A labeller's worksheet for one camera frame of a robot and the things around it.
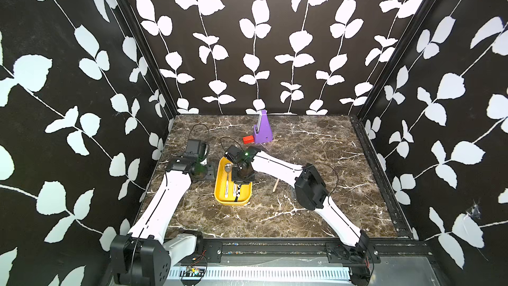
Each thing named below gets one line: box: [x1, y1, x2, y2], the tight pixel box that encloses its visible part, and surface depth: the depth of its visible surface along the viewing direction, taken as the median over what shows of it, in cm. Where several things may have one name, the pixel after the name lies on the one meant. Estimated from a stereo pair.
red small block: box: [242, 135, 254, 145], surface depth 110 cm
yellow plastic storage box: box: [214, 156, 253, 206], surface depth 90 cm
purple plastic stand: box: [254, 109, 273, 143], surface depth 106 cm
